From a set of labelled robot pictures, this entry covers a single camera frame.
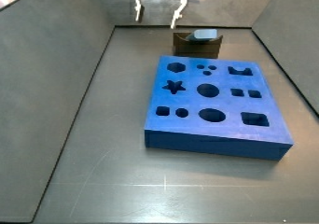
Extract light blue square-circle object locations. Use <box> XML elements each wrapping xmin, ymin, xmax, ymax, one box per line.
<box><xmin>185</xmin><ymin>29</ymin><xmax>217</xmax><ymax>41</ymax></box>

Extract blue shape-sorting fixture block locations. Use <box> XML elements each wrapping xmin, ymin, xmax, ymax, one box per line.
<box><xmin>144</xmin><ymin>56</ymin><xmax>293</xmax><ymax>161</ymax></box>

